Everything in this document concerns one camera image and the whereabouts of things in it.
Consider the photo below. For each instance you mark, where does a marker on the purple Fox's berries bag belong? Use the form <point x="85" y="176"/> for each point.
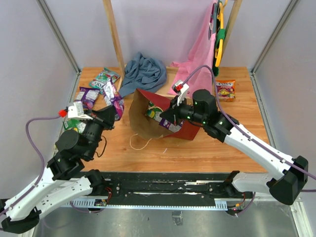
<point x="112" y="97"/>

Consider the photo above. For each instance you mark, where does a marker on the purple white snack packet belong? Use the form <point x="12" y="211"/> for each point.
<point x="168" y="125"/>

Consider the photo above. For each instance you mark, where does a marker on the pink shirt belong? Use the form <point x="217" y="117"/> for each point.
<point x="201" y="53"/>

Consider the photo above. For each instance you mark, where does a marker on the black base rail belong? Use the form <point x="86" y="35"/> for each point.
<point x="165" y="190"/>

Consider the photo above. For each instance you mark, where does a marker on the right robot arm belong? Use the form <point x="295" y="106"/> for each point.
<point x="285" y="176"/>

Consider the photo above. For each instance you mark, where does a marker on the yellow hanger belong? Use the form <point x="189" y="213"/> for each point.
<point x="220" y="16"/>

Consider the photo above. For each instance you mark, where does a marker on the orange Fox's fruits bag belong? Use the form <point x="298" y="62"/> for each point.
<point x="226" y="90"/>

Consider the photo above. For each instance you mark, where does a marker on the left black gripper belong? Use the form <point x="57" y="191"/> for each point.
<point x="107" y="113"/>

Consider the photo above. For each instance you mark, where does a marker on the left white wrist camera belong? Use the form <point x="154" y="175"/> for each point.
<point x="75" y="111"/>

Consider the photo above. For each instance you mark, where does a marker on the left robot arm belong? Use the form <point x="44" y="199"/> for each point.
<point x="47" y="192"/>

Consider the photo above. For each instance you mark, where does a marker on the blue crumpled cloth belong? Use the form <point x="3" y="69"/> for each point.
<point x="144" y="73"/>

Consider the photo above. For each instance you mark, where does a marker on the grey hanger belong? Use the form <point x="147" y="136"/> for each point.
<point x="213" y="19"/>

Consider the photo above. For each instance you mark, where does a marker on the green hanger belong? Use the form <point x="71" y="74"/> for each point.
<point x="218" y="50"/>

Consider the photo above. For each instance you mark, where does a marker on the brown red paper bag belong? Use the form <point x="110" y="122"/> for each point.
<point x="144" y="117"/>

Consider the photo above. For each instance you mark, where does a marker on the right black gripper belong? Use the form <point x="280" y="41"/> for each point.
<point x="170" y="115"/>

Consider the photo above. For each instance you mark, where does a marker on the green snack packet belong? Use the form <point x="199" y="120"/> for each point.
<point x="74" y="124"/>

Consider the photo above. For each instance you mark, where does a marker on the green Fox's candy bag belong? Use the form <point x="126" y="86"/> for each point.
<point x="103" y="77"/>

